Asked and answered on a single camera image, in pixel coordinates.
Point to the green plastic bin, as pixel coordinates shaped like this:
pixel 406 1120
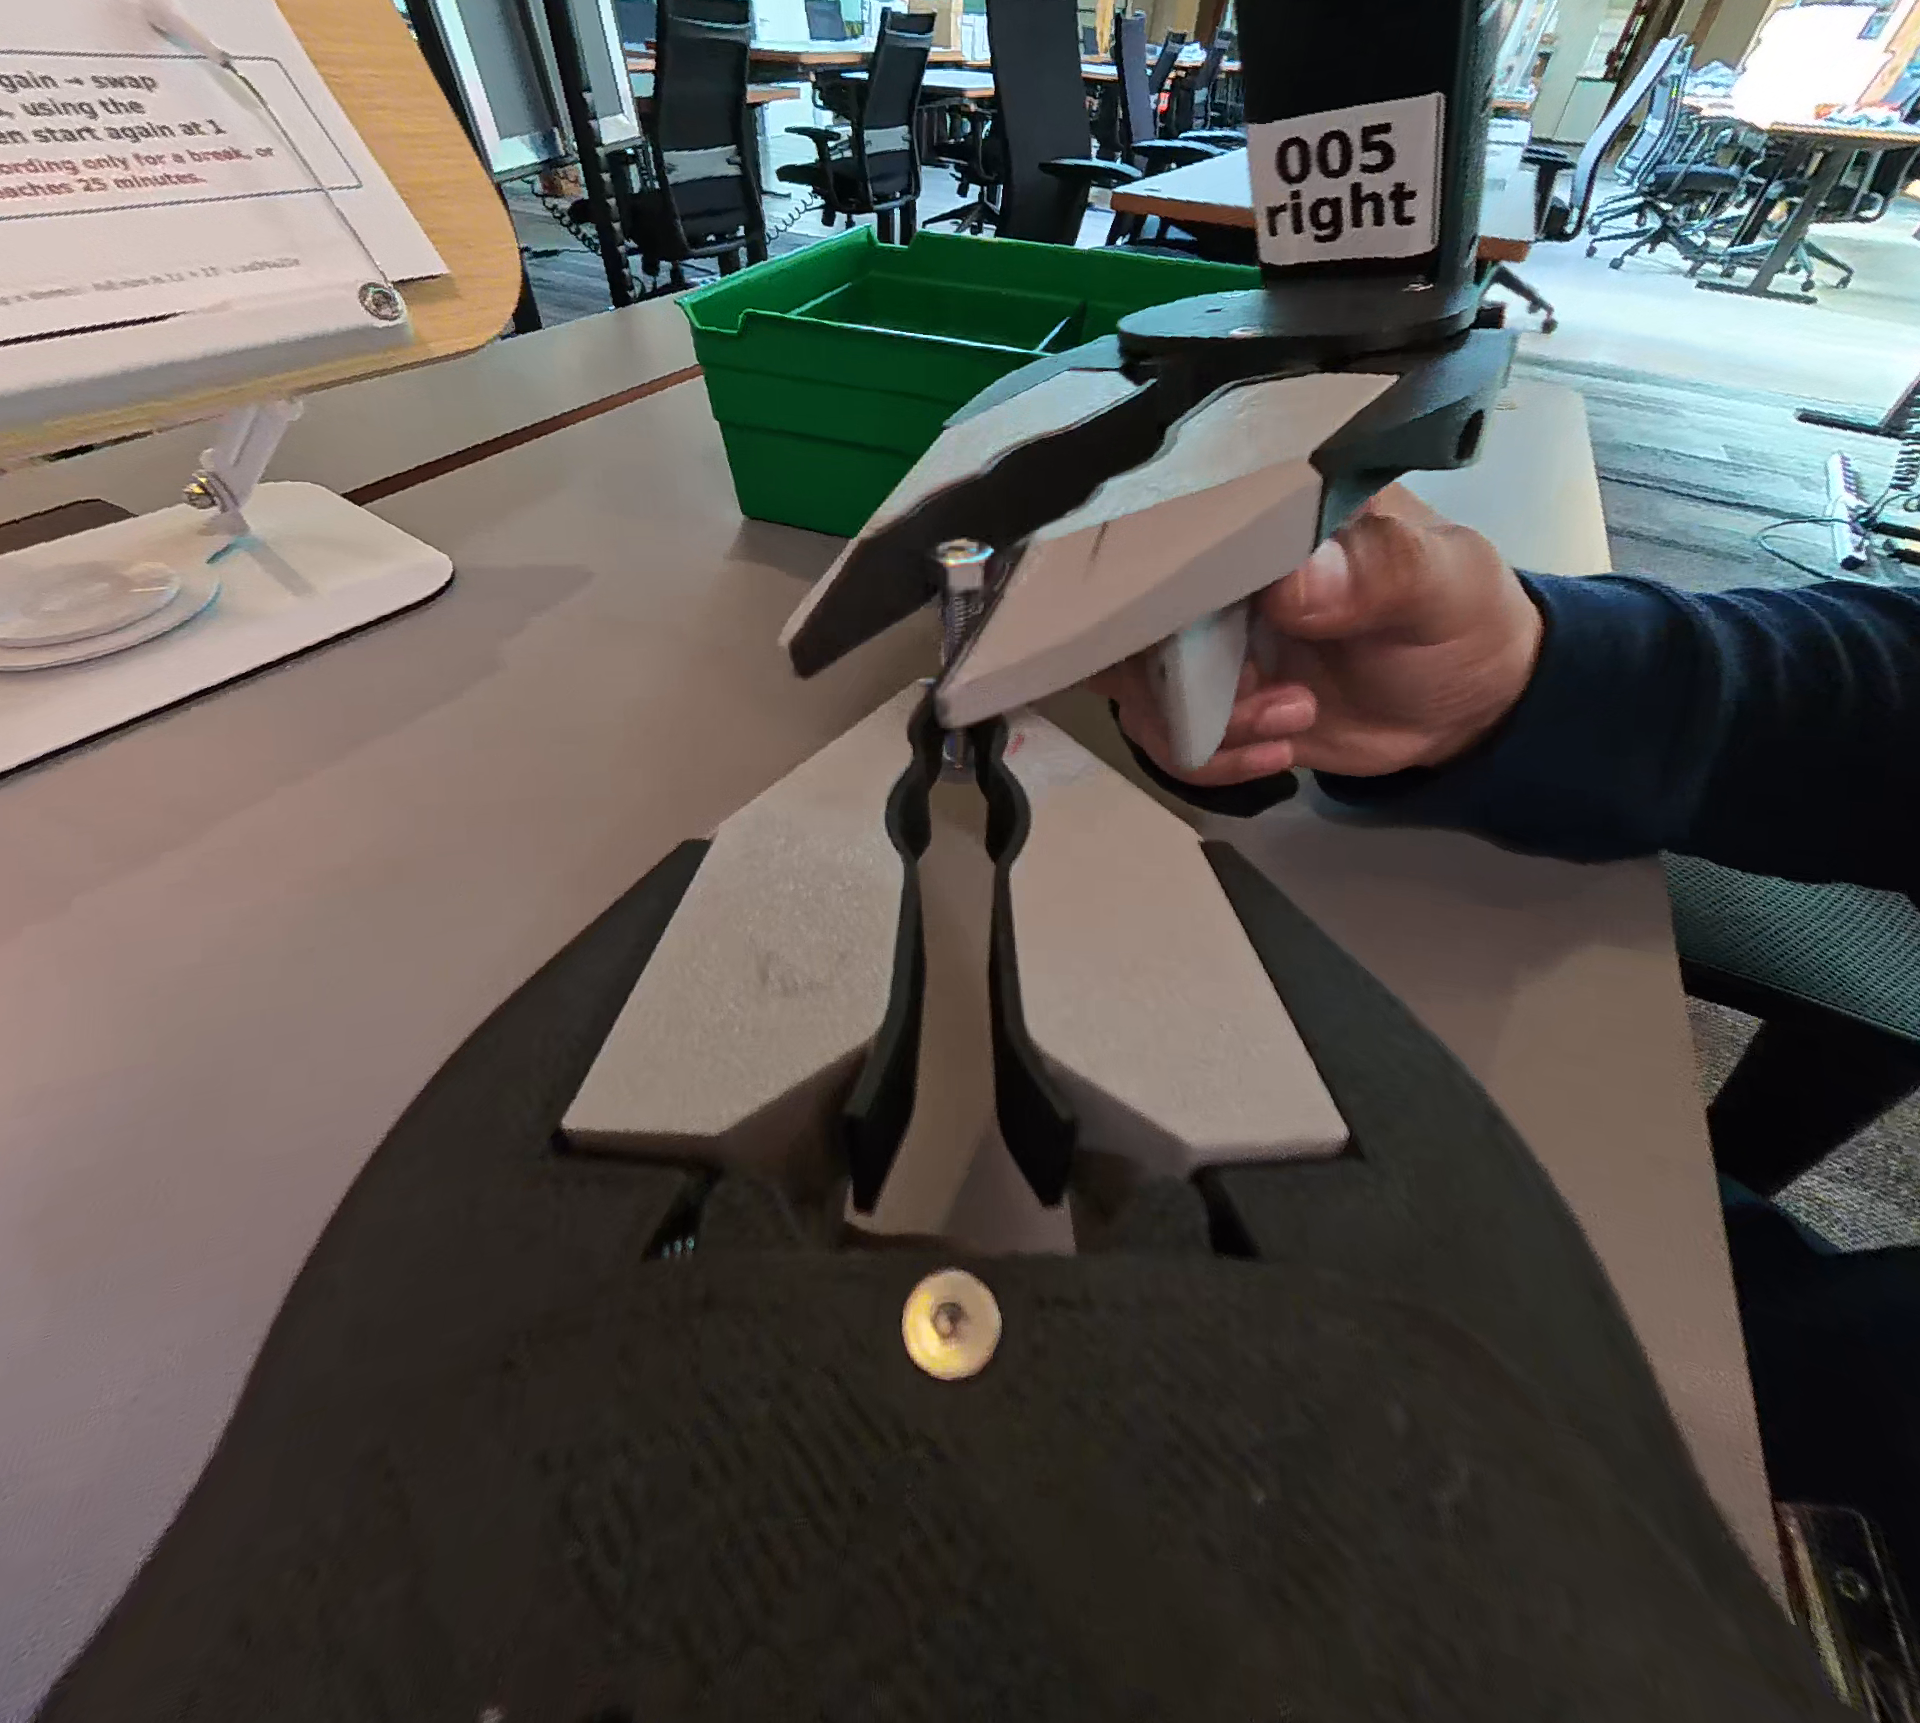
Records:
pixel 795 434

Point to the silver bolt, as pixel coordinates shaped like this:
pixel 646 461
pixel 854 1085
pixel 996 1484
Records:
pixel 956 620

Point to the person's right hand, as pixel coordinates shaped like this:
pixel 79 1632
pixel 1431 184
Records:
pixel 1410 658

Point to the black office chair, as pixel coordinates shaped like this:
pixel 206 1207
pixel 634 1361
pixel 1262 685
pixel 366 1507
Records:
pixel 1035 89
pixel 707 104
pixel 883 119

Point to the person's leg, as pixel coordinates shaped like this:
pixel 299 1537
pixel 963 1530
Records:
pixel 1847 1334

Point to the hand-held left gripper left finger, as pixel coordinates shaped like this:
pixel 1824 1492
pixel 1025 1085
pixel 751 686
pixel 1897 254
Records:
pixel 751 989

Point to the wooden top office desk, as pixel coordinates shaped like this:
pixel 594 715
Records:
pixel 1187 199

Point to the printed instruction sheet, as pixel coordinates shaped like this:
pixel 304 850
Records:
pixel 148 104

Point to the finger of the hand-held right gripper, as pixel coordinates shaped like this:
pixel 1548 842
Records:
pixel 1170 539
pixel 900 554

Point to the person's right forearm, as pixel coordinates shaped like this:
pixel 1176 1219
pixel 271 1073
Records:
pixel 1724 718

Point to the dark mesh chair seat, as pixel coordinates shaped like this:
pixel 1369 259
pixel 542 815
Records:
pixel 1800 944

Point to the grey mesh office chair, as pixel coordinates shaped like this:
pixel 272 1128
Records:
pixel 1627 135

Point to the wooden document stand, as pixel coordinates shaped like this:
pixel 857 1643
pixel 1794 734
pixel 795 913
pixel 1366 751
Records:
pixel 331 569

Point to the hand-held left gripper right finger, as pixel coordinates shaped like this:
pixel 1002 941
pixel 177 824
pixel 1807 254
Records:
pixel 1170 989

